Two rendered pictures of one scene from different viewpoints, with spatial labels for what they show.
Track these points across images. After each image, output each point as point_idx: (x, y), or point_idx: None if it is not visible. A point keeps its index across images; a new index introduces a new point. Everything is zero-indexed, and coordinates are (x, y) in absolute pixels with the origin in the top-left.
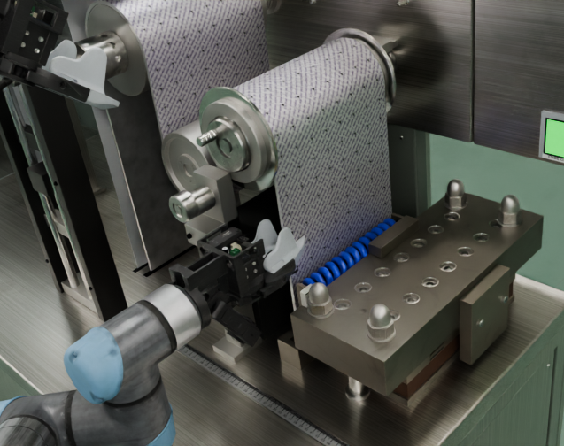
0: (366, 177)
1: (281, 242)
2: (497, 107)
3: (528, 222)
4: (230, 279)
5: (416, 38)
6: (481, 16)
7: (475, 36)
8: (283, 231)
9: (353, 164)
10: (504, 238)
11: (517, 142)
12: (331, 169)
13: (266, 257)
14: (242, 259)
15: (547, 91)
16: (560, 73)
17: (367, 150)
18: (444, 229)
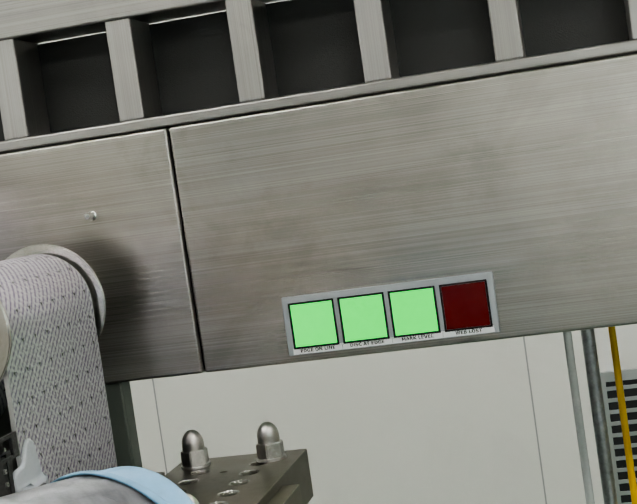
0: (89, 418)
1: (27, 457)
2: (227, 313)
3: (293, 454)
4: None
5: (111, 258)
6: (189, 210)
7: (187, 235)
8: (28, 441)
9: (76, 392)
10: (276, 467)
11: (260, 350)
12: (57, 388)
13: (14, 472)
14: None
15: (282, 274)
16: (291, 249)
17: (87, 381)
18: (200, 479)
